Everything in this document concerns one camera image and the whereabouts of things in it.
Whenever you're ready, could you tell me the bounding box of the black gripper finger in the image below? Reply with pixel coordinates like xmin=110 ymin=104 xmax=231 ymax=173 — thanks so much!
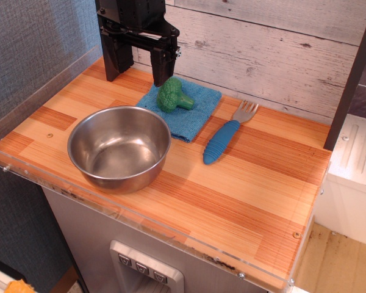
xmin=101 ymin=34 xmax=134 ymax=73
xmin=151 ymin=48 xmax=175 ymax=87

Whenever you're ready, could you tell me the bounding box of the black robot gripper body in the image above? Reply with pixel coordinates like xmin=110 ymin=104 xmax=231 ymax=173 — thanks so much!
xmin=97 ymin=1 xmax=180 ymax=61

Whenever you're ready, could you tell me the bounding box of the blue handled metal fork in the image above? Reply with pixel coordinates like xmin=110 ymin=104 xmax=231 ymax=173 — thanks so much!
xmin=203 ymin=101 xmax=259 ymax=165

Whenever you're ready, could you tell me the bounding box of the green toy broccoli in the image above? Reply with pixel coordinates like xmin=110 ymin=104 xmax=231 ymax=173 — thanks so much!
xmin=156 ymin=78 xmax=195 ymax=113

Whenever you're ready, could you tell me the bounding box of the blue folded cloth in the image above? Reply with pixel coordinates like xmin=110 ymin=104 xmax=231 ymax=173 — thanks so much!
xmin=137 ymin=78 xmax=222 ymax=143

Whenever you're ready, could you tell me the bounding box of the stainless steel bowl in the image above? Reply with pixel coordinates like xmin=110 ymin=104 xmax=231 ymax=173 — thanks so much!
xmin=67 ymin=106 xmax=171 ymax=194

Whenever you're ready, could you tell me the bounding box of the clear acrylic table guard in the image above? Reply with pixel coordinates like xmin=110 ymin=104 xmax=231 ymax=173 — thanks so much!
xmin=0 ymin=60 xmax=331 ymax=292

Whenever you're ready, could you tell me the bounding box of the grey toy fridge cabinet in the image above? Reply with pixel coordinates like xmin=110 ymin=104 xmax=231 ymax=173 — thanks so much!
xmin=43 ymin=188 xmax=263 ymax=292

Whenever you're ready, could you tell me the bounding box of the silver dispenser button panel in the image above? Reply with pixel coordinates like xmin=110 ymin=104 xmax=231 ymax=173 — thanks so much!
xmin=109 ymin=240 xmax=185 ymax=292

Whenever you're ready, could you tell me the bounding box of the white toy sink unit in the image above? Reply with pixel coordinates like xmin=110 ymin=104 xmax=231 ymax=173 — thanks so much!
xmin=314 ymin=115 xmax=366 ymax=244

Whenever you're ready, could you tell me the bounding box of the orange object bottom left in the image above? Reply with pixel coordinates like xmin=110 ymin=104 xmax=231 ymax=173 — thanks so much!
xmin=4 ymin=280 xmax=35 ymax=293

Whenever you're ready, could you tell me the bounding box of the dark left shelf post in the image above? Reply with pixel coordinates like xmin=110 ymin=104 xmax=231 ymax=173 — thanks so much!
xmin=103 ymin=52 xmax=132 ymax=82

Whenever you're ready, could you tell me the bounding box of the dark shelf post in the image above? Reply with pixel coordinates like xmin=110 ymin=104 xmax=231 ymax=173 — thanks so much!
xmin=323 ymin=29 xmax=366 ymax=151
xmin=103 ymin=52 xmax=132 ymax=82

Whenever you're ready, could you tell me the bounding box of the dark right shelf post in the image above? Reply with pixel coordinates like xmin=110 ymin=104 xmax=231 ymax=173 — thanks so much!
xmin=323 ymin=29 xmax=366 ymax=151

